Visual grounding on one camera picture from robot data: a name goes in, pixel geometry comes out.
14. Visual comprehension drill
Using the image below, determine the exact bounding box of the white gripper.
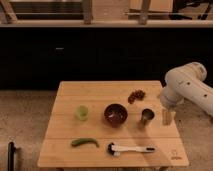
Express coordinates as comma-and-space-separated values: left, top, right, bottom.
159, 87, 183, 126

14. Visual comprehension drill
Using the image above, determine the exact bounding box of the dark metal cup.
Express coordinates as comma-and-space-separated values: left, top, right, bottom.
141, 108, 155, 125

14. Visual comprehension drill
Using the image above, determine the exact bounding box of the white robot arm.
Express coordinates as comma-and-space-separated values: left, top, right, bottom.
159, 62, 213, 120

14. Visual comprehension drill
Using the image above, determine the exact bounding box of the dark red bowl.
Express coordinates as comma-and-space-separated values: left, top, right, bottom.
104, 103, 128, 127

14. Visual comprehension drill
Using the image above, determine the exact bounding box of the wooden table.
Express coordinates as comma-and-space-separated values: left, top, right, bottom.
38, 81, 189, 168

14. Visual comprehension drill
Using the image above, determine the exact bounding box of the green plastic cup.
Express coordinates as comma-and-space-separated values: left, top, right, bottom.
75, 105, 88, 121

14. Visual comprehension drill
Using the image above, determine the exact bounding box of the green pepper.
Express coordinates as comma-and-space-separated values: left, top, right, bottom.
71, 138, 99, 148

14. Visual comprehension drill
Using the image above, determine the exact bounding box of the black post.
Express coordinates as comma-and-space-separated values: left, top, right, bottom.
7, 142, 16, 171

